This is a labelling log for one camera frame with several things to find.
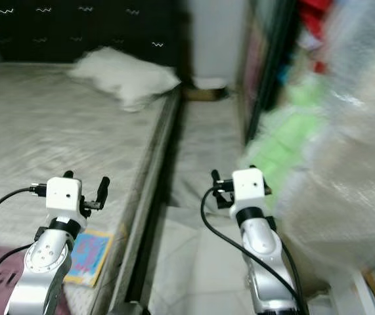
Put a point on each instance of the yellow blue children's book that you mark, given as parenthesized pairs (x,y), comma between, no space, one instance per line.
(92,259)

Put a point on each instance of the white pillow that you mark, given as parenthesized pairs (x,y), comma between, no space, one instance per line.
(125,79)

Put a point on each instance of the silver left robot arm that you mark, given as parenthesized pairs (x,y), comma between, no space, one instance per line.
(46,262)

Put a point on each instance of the white grey patterned mattress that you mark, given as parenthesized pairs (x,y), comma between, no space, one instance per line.
(43,131)

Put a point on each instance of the green clothing in plastic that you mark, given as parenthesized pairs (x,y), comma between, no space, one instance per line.
(286,144)

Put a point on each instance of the black bed base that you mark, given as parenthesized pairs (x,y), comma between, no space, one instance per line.
(138,275)

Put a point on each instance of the brown cardboard box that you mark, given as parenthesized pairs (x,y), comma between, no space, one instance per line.
(194,96)

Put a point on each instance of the white foam piece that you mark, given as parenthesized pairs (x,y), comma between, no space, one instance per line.
(208,83)

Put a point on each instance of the grey robot left leg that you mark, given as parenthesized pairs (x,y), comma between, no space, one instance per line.
(129,309)

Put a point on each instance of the pink framed picture panel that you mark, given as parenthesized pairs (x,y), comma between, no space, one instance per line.
(254,65)

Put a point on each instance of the clear bubble wrap sheet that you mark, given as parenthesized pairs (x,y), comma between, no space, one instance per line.
(345,164)

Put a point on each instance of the blue black striped clothing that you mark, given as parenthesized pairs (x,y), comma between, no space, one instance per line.
(286,73)

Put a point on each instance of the dark tufted headboard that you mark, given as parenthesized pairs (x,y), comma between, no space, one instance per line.
(69,29)

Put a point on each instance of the red hanging clothes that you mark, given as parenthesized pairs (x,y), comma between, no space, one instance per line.
(318,13)

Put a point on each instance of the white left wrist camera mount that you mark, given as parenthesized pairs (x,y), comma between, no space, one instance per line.
(64,193)

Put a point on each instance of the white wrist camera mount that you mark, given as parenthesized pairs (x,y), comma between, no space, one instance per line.
(247,186)
(64,193)

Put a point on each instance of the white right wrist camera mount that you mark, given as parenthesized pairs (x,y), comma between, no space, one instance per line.
(247,186)

